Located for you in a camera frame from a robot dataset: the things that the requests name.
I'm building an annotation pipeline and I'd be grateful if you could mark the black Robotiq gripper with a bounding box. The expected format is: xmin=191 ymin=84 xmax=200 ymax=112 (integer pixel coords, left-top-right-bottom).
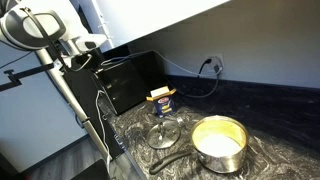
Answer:
xmin=87 ymin=49 xmax=105 ymax=69

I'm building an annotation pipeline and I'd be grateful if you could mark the round glass pot lid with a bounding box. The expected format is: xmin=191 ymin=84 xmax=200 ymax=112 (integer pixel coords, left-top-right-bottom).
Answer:
xmin=146 ymin=118 xmax=183 ymax=150

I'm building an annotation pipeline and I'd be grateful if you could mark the glossy black box appliance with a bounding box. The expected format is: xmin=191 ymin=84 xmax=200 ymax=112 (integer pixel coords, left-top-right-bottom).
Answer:
xmin=92 ymin=50 xmax=168 ymax=116

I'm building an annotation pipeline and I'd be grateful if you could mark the blue Barilla pasta box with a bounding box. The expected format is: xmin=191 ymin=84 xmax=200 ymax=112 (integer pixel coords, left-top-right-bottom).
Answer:
xmin=145 ymin=85 xmax=178 ymax=119

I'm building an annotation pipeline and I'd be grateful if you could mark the thin white cable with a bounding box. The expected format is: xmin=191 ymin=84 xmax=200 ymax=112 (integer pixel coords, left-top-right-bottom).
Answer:
xmin=95 ymin=89 xmax=112 ymax=174

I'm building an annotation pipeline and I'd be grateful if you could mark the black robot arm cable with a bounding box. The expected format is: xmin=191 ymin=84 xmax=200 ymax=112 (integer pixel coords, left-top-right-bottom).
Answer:
xmin=19 ymin=6 xmax=93 ymax=73

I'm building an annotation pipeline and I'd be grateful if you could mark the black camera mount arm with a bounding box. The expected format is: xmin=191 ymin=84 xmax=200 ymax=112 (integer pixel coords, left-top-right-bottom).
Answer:
xmin=0 ymin=62 xmax=56 ymax=93

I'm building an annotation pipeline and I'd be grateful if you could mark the white wall cabinet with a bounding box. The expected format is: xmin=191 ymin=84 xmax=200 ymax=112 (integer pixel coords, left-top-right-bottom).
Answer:
xmin=78 ymin=0 xmax=231 ymax=54

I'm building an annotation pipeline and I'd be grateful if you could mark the thin black wire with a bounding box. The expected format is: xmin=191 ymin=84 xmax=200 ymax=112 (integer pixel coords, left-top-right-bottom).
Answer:
xmin=0 ymin=49 xmax=34 ymax=70

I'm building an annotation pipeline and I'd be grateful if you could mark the white wall power outlet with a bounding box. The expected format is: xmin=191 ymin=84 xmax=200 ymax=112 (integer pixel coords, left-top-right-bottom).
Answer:
xmin=203 ymin=53 xmax=225 ymax=77

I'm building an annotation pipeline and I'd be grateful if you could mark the black power cable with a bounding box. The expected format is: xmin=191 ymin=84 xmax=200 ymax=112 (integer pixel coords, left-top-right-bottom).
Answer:
xmin=165 ymin=57 xmax=222 ymax=99

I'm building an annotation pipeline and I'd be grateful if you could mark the steel pot with black handle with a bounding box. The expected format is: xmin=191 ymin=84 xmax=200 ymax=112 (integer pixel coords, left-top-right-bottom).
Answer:
xmin=148 ymin=115 xmax=250 ymax=176

